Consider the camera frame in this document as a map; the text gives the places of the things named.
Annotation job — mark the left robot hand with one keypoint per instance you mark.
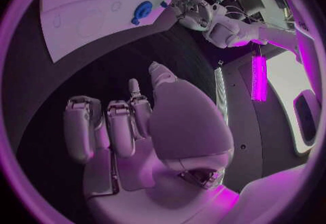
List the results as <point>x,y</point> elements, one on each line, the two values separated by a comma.
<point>197,14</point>

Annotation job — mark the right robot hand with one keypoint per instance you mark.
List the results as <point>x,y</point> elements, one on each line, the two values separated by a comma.
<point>188,126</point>

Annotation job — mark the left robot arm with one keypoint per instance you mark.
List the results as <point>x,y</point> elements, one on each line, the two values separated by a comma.
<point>242,32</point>

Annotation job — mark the white task board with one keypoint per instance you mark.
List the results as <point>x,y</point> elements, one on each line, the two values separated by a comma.
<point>84,14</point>

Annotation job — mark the blue peg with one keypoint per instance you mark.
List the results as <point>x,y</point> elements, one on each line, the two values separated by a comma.
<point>135,21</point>
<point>164,4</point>

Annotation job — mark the blue gear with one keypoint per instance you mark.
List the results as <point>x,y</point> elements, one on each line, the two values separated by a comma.
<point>144,9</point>

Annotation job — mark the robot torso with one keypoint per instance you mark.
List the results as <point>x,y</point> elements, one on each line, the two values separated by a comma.
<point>244,126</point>

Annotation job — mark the glowing light bar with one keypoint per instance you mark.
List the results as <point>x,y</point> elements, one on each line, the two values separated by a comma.
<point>258,77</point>

